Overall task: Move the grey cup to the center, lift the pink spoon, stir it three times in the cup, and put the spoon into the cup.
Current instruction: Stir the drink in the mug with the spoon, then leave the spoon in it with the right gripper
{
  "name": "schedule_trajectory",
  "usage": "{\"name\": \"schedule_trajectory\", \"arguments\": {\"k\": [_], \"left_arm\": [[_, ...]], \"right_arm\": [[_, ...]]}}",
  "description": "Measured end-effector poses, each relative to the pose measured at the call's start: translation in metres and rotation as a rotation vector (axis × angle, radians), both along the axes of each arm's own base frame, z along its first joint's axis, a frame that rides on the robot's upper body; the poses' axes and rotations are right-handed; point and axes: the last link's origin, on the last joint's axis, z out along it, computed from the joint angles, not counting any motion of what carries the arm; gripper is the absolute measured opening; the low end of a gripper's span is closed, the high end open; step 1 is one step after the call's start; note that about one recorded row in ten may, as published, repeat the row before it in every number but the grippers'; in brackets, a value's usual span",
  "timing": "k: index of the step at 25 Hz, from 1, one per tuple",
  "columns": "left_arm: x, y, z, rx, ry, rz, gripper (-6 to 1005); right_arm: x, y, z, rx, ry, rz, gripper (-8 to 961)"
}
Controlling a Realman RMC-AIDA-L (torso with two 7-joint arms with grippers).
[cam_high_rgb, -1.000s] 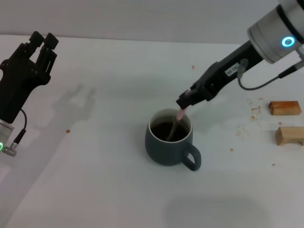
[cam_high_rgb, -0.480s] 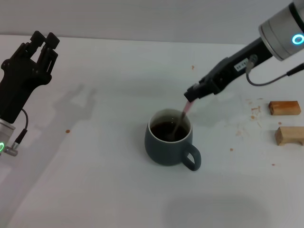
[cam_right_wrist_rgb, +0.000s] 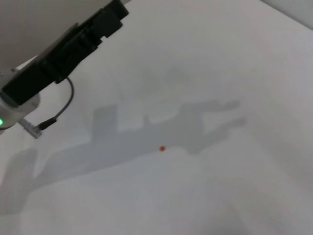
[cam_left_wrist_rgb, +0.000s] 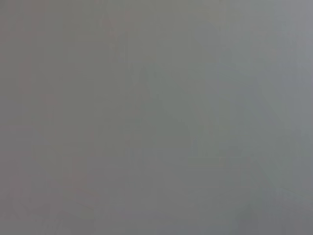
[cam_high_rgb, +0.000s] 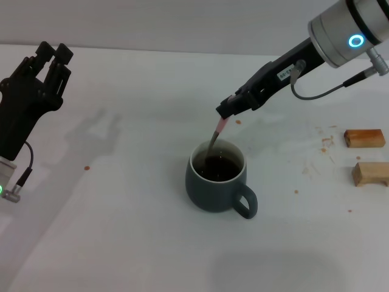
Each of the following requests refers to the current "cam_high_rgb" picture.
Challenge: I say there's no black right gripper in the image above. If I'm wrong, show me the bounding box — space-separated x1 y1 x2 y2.
215 38 326 119

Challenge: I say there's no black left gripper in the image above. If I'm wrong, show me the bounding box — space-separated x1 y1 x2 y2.
0 41 74 161

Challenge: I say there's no pink handled metal spoon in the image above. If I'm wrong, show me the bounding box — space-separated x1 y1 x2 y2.
204 117 229 165

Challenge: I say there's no grey ceramic cup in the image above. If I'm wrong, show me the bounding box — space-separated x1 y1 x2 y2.
185 139 258 220

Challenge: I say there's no dark coffee liquid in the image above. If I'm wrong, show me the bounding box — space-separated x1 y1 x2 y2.
191 156 243 183

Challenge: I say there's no orange stained wooden block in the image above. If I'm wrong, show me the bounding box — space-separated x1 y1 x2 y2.
343 128 385 148

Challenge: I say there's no pale wooden block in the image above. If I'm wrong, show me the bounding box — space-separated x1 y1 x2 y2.
351 162 389 187

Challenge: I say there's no grey right arm cable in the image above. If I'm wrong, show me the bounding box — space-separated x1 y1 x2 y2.
290 48 389 100

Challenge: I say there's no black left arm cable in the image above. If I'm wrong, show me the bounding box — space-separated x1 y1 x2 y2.
1 141 34 203

